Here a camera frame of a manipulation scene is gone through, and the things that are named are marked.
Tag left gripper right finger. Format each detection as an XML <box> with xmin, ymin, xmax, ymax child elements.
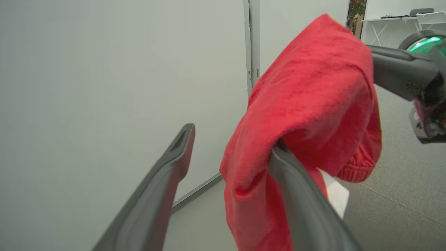
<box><xmin>268</xmin><ymin>145</ymin><xmax>363</xmax><ymax>251</ymax></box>

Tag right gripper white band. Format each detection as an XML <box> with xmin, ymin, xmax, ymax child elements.
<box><xmin>368</xmin><ymin>45</ymin><xmax>446</xmax><ymax>144</ymax></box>

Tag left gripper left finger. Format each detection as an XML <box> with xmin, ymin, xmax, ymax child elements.
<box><xmin>91</xmin><ymin>123</ymin><xmax>196</xmax><ymax>251</ymax></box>

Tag red jersey with white stripes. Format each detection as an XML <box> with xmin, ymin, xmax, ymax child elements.
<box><xmin>220</xmin><ymin>13</ymin><xmax>383</xmax><ymax>251</ymax></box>

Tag white table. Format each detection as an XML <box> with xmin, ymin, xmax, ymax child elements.
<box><xmin>361</xmin><ymin>16</ymin><xmax>446</xmax><ymax>47</ymax></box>

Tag white chair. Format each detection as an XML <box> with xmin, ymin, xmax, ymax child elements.
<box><xmin>416</xmin><ymin>12</ymin><xmax>446</xmax><ymax>25</ymax></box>

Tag grey partition bottom rail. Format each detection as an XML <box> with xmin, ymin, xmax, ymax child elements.
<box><xmin>172</xmin><ymin>173</ymin><xmax>223</xmax><ymax>214</ymax></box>

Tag grey partition double post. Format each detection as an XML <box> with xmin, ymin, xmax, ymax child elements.
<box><xmin>243</xmin><ymin>0</ymin><xmax>261</xmax><ymax>100</ymax></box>

